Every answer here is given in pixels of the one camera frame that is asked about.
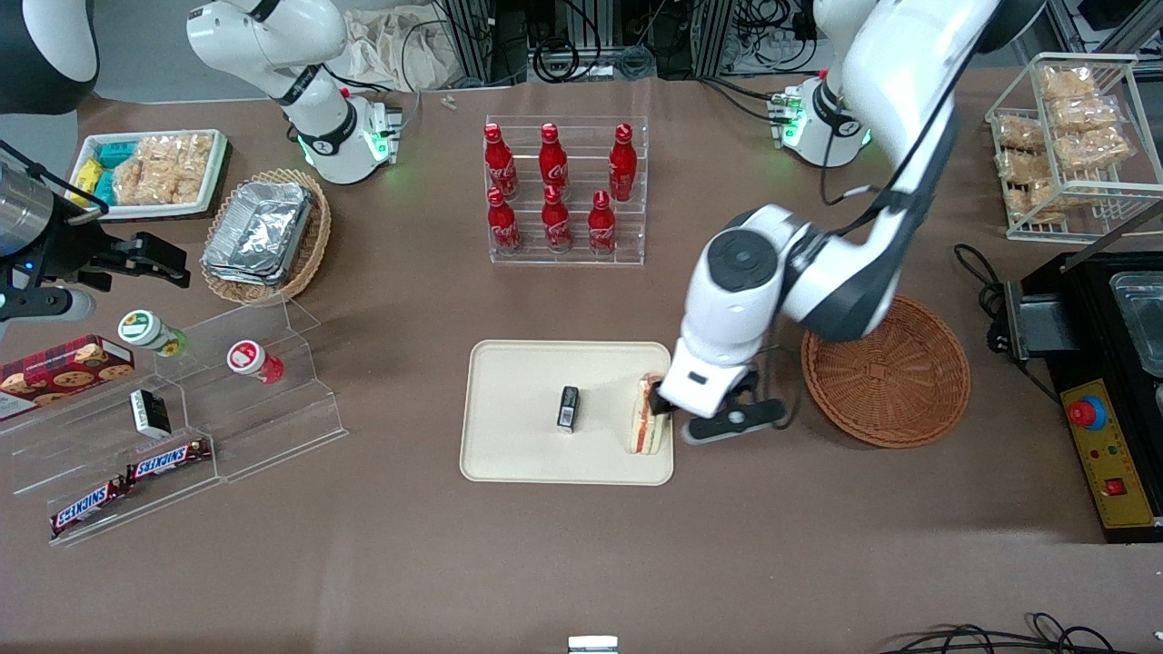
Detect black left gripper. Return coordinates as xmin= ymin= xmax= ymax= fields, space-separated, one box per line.
xmin=649 ymin=365 xmax=762 ymax=421

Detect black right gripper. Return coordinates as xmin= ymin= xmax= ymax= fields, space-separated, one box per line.
xmin=36 ymin=195 xmax=193 ymax=293

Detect triangular sandwich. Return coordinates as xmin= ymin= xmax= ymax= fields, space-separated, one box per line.
xmin=629 ymin=372 xmax=674 ymax=456

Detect white rectangular snack tray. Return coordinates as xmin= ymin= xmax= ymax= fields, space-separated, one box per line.
xmin=71 ymin=129 xmax=232 ymax=223

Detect cream plastic tray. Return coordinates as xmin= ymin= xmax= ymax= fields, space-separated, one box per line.
xmin=459 ymin=340 xmax=675 ymax=487

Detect oval wicker basket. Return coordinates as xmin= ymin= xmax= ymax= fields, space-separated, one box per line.
xmin=199 ymin=167 xmax=333 ymax=307

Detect round brown wicker basket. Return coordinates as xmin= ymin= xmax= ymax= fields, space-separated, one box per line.
xmin=800 ymin=292 xmax=972 ymax=450

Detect green lid yoghurt bottle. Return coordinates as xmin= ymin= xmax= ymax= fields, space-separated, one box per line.
xmin=117 ymin=309 xmax=189 ymax=358

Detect clear bag of rice crackers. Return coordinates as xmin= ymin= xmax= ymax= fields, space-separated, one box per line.
xmin=112 ymin=134 xmax=215 ymax=207

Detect stacked aluminium foil containers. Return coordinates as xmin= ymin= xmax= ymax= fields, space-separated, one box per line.
xmin=201 ymin=181 xmax=315 ymax=288

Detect yellow snack packet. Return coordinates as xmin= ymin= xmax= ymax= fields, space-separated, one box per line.
xmin=72 ymin=158 xmax=106 ymax=207

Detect red lid yoghurt bottle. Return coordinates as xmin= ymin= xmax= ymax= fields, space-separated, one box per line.
xmin=226 ymin=339 xmax=285 ymax=385

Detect red cookie box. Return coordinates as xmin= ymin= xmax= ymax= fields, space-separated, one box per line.
xmin=0 ymin=333 xmax=136 ymax=421

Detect small black and white box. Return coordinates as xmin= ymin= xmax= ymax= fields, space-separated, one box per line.
xmin=129 ymin=388 xmax=173 ymax=440

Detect clear acrylic bottle rack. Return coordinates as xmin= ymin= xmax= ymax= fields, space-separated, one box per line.
xmin=483 ymin=114 xmax=650 ymax=267

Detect red cola bottle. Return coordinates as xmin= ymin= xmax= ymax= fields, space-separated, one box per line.
xmin=483 ymin=123 xmax=520 ymax=202
xmin=587 ymin=190 xmax=620 ymax=256
xmin=541 ymin=184 xmax=574 ymax=254
xmin=486 ymin=186 xmax=524 ymax=256
xmin=538 ymin=123 xmax=572 ymax=203
xmin=608 ymin=123 xmax=639 ymax=203

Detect Snickers chocolate bar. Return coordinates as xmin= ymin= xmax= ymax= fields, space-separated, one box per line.
xmin=49 ymin=478 xmax=129 ymax=538
xmin=124 ymin=438 xmax=213 ymax=483

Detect clear acrylic stepped shelf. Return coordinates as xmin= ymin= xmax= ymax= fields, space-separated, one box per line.
xmin=0 ymin=295 xmax=350 ymax=548

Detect beige cloth bag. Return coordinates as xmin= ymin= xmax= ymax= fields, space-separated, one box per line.
xmin=343 ymin=5 xmax=466 ymax=94

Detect clear bag of pastries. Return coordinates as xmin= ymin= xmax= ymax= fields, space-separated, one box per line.
xmin=996 ymin=149 xmax=1056 ymax=184
xmin=996 ymin=117 xmax=1047 ymax=153
xmin=1052 ymin=126 xmax=1133 ymax=172
xmin=1003 ymin=181 xmax=1062 ymax=225
xmin=1048 ymin=94 xmax=1120 ymax=134
xmin=1039 ymin=64 xmax=1098 ymax=102

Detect black countertop appliance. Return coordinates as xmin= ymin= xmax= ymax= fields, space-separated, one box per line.
xmin=1003 ymin=249 xmax=1163 ymax=546

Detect yellow emergency stop box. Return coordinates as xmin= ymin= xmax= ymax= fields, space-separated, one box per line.
xmin=1059 ymin=379 xmax=1163 ymax=530

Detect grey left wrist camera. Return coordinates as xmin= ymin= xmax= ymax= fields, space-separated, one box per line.
xmin=681 ymin=397 xmax=788 ymax=447

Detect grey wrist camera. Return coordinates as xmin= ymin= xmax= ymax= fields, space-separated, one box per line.
xmin=681 ymin=397 xmax=788 ymax=447
xmin=0 ymin=288 xmax=96 ymax=324

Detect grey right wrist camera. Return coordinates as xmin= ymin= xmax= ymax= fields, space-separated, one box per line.
xmin=0 ymin=288 xmax=96 ymax=324

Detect black appliance power cable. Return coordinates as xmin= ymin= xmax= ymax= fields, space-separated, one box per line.
xmin=952 ymin=243 xmax=1064 ymax=405

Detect coiled black cable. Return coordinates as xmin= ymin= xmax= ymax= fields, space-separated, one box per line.
xmin=531 ymin=38 xmax=584 ymax=84

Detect black floor cable bundle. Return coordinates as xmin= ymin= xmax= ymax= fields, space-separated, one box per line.
xmin=875 ymin=612 xmax=1138 ymax=654

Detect white wire rack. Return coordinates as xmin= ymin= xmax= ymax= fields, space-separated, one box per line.
xmin=985 ymin=52 xmax=1142 ymax=243

